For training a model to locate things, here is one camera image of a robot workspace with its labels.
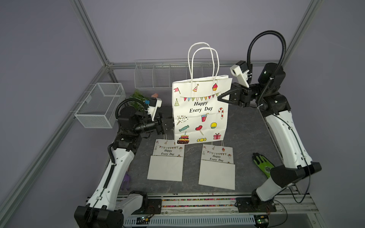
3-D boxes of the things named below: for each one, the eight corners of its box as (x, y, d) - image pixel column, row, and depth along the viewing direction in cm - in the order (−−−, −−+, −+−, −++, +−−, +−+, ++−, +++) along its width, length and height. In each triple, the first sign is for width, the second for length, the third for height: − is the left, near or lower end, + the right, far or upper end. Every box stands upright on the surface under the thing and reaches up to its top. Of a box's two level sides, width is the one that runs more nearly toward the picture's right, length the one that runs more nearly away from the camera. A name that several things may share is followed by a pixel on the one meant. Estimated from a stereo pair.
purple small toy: (122, 190, 81) (120, 189, 79) (126, 176, 86) (124, 174, 84) (128, 190, 81) (127, 189, 79) (132, 176, 86) (130, 174, 84)
